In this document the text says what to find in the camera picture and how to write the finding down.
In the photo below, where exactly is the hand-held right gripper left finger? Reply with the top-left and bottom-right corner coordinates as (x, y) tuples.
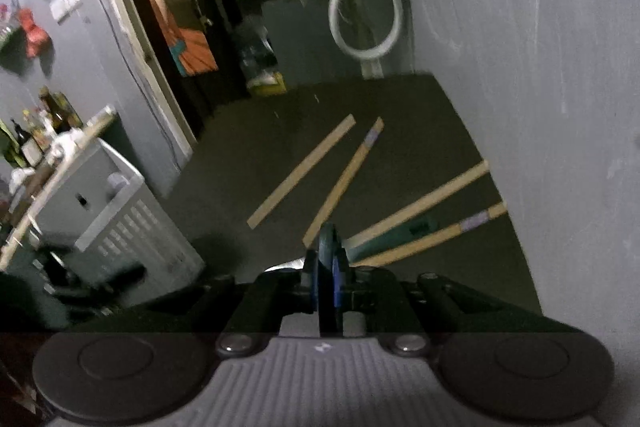
(65, 251), (322, 355)

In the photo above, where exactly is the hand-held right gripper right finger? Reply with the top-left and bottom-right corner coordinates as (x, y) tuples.
(332, 247), (583, 355)

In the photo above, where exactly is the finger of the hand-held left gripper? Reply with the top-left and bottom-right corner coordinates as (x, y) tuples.
(60, 263), (149, 304)

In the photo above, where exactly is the white perforated plastic basket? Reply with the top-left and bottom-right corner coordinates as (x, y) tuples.
(34, 138), (207, 304)

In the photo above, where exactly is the wooden chopstick purple band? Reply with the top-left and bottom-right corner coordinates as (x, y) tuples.
(352, 201), (509, 269)
(302, 116), (385, 249)

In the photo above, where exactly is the sauce bottle with label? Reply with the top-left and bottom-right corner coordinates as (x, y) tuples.
(19, 109), (46, 166)

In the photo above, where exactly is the amber glass bottle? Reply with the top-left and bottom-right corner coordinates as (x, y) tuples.
(52, 90), (84, 131)

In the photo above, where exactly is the dark glass bottle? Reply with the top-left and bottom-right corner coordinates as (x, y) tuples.
(38, 85), (64, 134)

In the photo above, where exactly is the yellow plastic container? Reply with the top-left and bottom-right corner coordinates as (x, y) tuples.
(247, 74), (289, 97)

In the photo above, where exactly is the red plastic bag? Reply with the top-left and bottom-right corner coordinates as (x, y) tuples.
(19, 9), (51, 58)

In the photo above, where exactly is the grey power cable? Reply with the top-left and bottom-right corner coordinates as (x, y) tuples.
(94, 0), (184, 174)

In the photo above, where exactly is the beige door frame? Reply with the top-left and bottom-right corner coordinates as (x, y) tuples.
(81, 0), (202, 198)

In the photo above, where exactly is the white wall switch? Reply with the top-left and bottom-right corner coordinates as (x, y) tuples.
(49, 0), (81, 22)

